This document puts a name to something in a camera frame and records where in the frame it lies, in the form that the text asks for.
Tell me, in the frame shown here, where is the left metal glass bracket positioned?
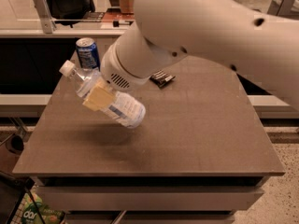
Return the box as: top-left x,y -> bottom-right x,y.
33,0 -> 56,34

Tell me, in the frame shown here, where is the blue soda can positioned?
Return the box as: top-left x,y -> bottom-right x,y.
76,37 -> 100,69

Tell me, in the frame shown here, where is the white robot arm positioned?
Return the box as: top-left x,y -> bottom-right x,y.
100,0 -> 299,108

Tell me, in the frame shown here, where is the clear plastic water bottle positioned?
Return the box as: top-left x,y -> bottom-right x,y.
59,60 -> 146,129

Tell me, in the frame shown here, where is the right metal glass bracket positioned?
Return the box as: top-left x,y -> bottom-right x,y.
267,0 -> 299,18

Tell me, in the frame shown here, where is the grey table drawer cabinet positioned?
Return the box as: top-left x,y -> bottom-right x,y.
37,180 -> 263,224

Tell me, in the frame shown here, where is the black snack packet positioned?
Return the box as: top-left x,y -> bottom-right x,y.
149,70 -> 175,88

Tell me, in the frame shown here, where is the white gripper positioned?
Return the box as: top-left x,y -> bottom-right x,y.
83,22 -> 187,111

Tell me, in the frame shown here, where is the metal glass bracket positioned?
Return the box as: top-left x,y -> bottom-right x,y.
267,0 -> 299,18
33,0 -> 56,34

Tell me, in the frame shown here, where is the black office chair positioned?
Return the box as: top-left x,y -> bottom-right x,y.
46,0 -> 95,26

